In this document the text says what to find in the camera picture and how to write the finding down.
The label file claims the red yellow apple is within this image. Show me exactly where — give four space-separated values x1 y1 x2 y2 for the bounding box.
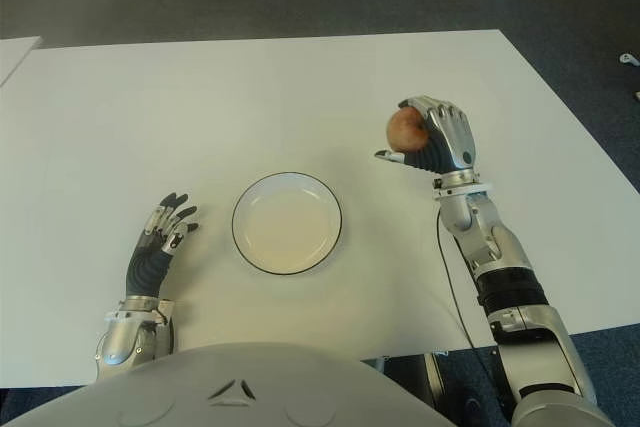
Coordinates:
387 106 430 154

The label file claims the white side table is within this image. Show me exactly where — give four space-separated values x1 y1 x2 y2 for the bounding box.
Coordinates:
0 35 44 89

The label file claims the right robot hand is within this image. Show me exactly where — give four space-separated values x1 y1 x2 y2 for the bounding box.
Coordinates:
374 95 477 179

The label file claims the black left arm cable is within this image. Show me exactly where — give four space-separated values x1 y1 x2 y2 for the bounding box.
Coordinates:
162 299 178 354

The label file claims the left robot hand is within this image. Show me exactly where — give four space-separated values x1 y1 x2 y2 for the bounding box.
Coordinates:
123 191 200 299

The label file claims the grey robot torso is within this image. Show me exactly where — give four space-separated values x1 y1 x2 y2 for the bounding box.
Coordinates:
0 341 447 427

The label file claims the metal table leg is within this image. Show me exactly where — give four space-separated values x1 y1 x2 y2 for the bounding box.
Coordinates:
423 351 447 399

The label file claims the white plate black rim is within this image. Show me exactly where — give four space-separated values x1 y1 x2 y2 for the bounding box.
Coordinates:
230 171 345 277

